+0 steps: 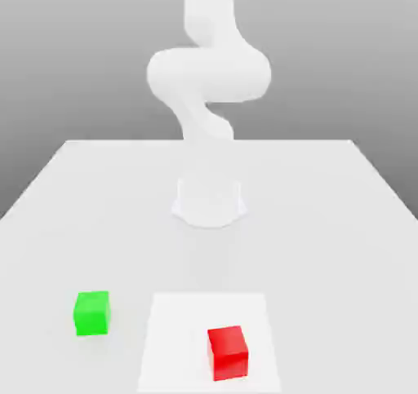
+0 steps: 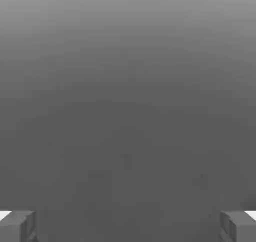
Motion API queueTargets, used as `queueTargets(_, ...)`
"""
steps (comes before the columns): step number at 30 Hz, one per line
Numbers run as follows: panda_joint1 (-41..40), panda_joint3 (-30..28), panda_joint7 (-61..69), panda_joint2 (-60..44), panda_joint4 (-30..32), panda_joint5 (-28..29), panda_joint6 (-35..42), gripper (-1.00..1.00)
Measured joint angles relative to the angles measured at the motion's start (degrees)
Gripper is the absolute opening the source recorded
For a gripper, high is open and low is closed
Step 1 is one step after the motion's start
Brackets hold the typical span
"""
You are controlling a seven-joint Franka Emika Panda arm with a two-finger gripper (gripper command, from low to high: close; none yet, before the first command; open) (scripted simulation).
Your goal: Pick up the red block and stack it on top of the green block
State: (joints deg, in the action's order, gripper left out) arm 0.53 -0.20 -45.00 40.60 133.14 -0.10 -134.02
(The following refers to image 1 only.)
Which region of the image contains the small green cube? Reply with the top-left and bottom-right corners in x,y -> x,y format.
73,290 -> 112,337

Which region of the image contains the small red cube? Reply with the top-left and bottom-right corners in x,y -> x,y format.
207,325 -> 250,383

